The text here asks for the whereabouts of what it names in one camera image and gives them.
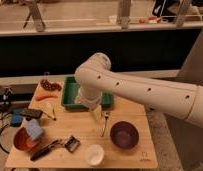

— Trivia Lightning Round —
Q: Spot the black handled brush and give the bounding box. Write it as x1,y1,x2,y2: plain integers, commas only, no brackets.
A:
30,136,81,161

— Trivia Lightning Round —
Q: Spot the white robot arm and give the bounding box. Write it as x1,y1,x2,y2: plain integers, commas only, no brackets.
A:
74,53,203,128

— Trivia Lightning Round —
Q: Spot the white paper cup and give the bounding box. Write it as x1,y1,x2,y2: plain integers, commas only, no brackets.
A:
84,144,105,166

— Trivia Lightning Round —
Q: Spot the metal fork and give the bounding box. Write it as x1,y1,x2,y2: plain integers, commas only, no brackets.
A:
101,111,110,137

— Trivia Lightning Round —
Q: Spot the purple bowl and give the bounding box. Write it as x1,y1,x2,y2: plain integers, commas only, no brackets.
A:
110,121,139,149

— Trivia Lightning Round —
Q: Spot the green plastic tray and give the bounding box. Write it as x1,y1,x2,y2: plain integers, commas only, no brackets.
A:
61,76,114,111

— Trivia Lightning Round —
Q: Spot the orange carrot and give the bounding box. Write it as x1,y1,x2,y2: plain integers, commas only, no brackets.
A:
35,93,58,101

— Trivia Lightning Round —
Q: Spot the bunch of red grapes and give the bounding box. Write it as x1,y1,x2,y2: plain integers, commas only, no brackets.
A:
40,79,62,91

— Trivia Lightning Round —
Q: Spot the black rectangular remote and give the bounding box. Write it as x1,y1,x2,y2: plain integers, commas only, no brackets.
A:
20,108,43,119

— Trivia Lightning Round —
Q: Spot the blue sponge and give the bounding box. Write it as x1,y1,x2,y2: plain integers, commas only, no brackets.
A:
25,119,44,140

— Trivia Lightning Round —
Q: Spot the orange bowl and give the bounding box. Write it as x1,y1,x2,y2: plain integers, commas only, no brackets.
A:
13,127,39,151

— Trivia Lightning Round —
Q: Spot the black cable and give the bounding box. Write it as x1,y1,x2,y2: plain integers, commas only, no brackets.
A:
0,123,13,154

